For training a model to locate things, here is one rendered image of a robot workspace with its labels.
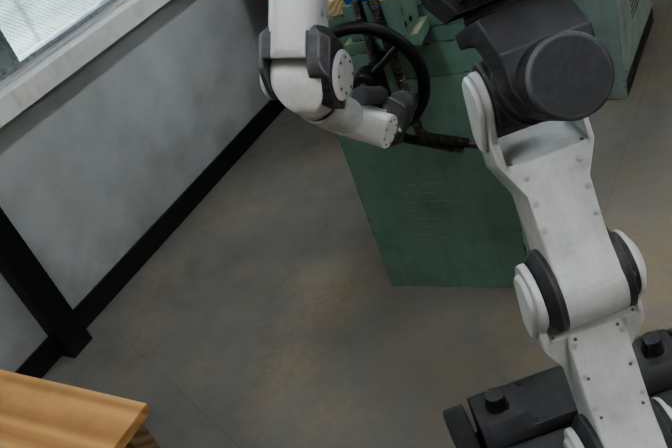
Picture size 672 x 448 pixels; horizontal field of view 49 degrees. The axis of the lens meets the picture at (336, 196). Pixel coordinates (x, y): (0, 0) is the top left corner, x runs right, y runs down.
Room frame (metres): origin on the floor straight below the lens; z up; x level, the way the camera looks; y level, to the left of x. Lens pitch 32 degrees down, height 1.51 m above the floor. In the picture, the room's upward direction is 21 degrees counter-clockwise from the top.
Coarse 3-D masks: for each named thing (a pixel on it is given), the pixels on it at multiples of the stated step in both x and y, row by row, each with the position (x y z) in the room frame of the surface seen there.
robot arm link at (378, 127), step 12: (360, 96) 1.21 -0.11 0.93; (372, 96) 1.21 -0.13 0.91; (384, 96) 1.25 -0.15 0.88; (372, 108) 1.22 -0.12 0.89; (384, 108) 1.25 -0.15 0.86; (372, 120) 1.18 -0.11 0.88; (384, 120) 1.17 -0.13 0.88; (396, 120) 1.20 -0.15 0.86; (360, 132) 1.18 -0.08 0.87; (372, 132) 1.17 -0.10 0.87; (384, 132) 1.16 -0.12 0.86; (372, 144) 1.18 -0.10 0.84; (384, 144) 1.17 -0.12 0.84
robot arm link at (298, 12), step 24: (288, 0) 1.05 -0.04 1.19; (312, 0) 1.04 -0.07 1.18; (288, 24) 1.03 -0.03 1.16; (312, 24) 1.03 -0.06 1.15; (264, 48) 1.05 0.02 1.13; (288, 48) 1.02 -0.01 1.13; (312, 48) 1.01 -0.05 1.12; (336, 48) 1.03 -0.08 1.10; (264, 72) 1.05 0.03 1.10; (312, 72) 1.01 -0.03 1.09; (336, 72) 1.01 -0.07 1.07; (336, 96) 1.00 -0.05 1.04
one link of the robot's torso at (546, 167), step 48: (480, 96) 0.95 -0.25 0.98; (480, 144) 0.98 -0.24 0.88; (528, 144) 0.98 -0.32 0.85; (576, 144) 0.93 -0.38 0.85; (528, 192) 0.92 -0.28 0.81; (576, 192) 0.90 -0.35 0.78; (528, 240) 0.96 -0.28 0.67; (576, 240) 0.87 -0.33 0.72; (576, 288) 0.83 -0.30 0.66; (624, 288) 0.82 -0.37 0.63
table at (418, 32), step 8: (424, 8) 1.60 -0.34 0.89; (328, 16) 1.74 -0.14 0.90; (336, 16) 1.72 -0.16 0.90; (424, 16) 1.59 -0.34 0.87; (432, 16) 1.59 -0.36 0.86; (328, 24) 1.73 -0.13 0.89; (336, 24) 1.71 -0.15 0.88; (416, 24) 1.56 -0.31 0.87; (424, 24) 1.56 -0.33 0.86; (432, 24) 1.59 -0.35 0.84; (440, 24) 1.58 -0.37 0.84; (416, 32) 1.52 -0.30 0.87; (424, 32) 1.55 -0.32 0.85; (376, 40) 1.57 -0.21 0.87; (408, 40) 1.53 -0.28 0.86; (416, 40) 1.52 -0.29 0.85; (352, 48) 1.60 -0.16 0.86; (360, 48) 1.59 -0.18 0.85; (376, 48) 1.57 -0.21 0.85
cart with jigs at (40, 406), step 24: (0, 384) 1.32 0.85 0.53; (24, 384) 1.29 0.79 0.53; (48, 384) 1.26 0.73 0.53; (0, 408) 1.24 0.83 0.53; (24, 408) 1.21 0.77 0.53; (48, 408) 1.18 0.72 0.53; (72, 408) 1.15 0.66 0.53; (96, 408) 1.13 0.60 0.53; (120, 408) 1.10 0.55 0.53; (144, 408) 1.08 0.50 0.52; (0, 432) 1.17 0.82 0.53; (24, 432) 1.14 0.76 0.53; (48, 432) 1.11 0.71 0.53; (72, 432) 1.09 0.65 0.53; (96, 432) 1.06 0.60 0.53; (120, 432) 1.04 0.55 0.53; (144, 432) 1.08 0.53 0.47
